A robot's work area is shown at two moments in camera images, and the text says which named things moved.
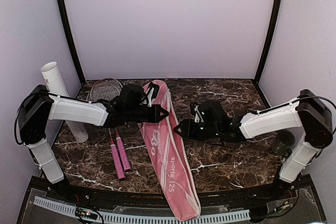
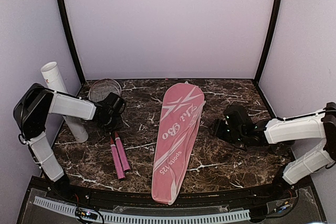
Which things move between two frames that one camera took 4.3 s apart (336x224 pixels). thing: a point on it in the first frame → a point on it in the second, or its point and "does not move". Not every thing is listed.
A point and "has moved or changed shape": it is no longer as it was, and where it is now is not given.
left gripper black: x=156 y=118 → x=119 y=124
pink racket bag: x=171 y=156 has moved or changed shape
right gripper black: x=188 y=129 → x=217 y=129
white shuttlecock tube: x=55 y=85 does not move
